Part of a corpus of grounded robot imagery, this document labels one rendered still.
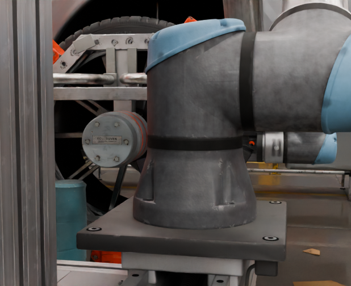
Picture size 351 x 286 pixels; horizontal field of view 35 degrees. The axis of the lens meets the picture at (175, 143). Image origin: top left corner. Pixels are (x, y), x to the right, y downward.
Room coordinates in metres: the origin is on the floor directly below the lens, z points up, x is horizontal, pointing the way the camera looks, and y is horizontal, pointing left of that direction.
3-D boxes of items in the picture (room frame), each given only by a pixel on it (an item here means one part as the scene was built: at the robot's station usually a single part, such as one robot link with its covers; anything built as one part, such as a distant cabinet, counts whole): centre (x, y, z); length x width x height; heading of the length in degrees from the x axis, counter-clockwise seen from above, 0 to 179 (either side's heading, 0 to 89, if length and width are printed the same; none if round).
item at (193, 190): (0.67, -0.02, 0.87); 0.15 x 0.15 x 0.10
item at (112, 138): (1.43, 0.15, 0.85); 0.21 x 0.14 x 0.14; 171
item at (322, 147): (1.19, -0.29, 0.85); 0.11 x 0.08 x 0.09; 81
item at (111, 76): (1.39, 0.25, 1.03); 0.19 x 0.18 x 0.11; 171
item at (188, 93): (0.67, -0.03, 0.98); 0.13 x 0.12 x 0.14; 76
